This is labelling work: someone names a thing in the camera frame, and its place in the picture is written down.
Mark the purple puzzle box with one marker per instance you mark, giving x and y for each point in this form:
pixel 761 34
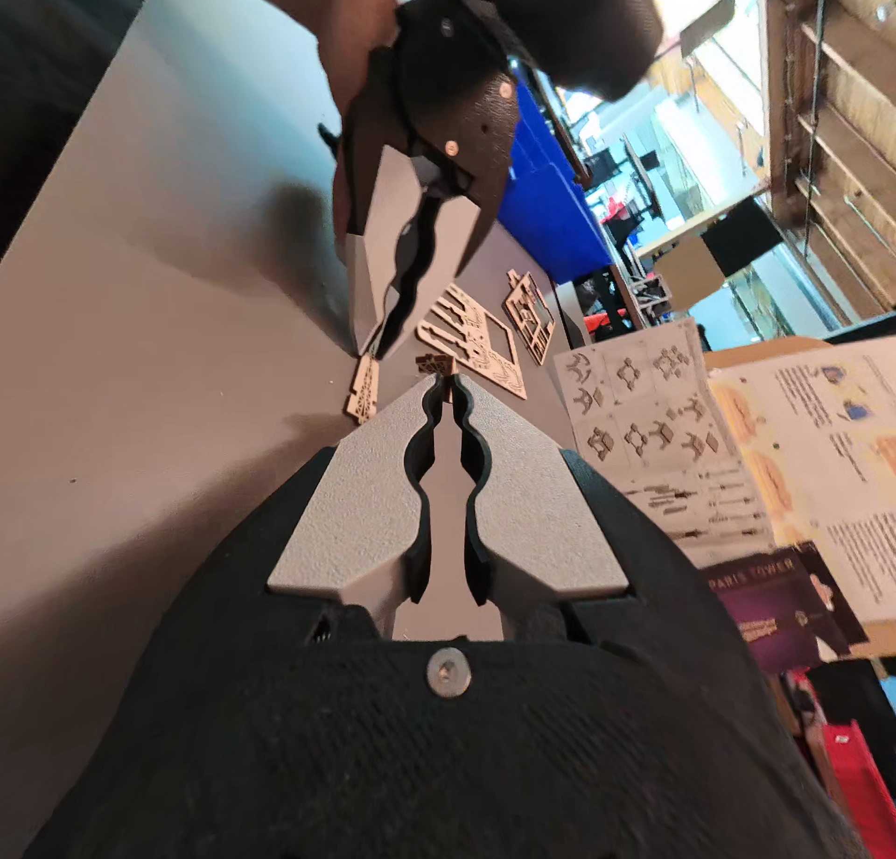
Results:
pixel 763 607

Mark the red box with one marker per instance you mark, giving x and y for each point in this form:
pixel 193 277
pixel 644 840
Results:
pixel 850 775

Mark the blue plastic bin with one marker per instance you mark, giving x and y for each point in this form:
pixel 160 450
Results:
pixel 553 201

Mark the black board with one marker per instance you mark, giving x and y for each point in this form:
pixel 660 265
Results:
pixel 742 236

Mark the illustrated paper booklet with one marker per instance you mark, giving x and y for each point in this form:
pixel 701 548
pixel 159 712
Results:
pixel 826 488

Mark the paper instruction sheet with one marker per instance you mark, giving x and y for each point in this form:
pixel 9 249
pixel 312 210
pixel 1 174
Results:
pixel 665 453

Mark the beige board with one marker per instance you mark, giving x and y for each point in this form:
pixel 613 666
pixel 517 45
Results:
pixel 689 271

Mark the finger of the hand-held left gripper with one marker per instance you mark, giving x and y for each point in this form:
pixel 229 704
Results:
pixel 455 236
pixel 374 229

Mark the wooden puzzle cutout sheet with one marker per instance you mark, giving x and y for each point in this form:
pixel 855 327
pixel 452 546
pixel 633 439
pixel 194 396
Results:
pixel 437 330

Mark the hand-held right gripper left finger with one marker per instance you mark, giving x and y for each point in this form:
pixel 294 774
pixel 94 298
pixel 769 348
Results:
pixel 350 516

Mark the person's left forearm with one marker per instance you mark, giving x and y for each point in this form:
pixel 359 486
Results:
pixel 336 11

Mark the small wooden laser-cut sheet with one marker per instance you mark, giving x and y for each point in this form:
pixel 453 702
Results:
pixel 542 341

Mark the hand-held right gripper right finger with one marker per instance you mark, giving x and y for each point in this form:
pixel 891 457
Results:
pixel 546 523

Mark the tan board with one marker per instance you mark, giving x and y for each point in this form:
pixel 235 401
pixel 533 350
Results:
pixel 763 353

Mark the hanging sign board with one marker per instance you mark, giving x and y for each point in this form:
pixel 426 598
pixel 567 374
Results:
pixel 707 24

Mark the wooden lattice panel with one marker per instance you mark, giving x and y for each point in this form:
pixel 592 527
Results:
pixel 364 390

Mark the grey desk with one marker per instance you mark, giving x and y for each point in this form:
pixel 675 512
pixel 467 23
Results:
pixel 175 313

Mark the brown wooden rack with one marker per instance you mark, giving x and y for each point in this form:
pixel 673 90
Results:
pixel 840 173

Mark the wooden tower spire piece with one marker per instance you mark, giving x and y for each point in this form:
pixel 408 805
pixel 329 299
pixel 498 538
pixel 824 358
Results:
pixel 434 365

